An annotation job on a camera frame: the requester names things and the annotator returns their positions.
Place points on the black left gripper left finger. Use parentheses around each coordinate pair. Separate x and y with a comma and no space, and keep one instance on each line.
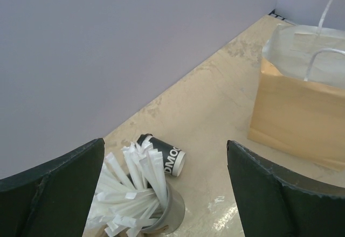
(54,198)

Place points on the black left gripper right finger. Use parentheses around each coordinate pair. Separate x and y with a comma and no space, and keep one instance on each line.
(275,201)

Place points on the brown paper takeout bag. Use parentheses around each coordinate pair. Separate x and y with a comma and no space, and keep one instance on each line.
(299,106)

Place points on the black paper coffee cup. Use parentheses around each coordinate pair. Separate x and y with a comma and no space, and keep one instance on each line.
(173,157)

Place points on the grey straw holder cup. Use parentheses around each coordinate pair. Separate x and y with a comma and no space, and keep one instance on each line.
(171,218)

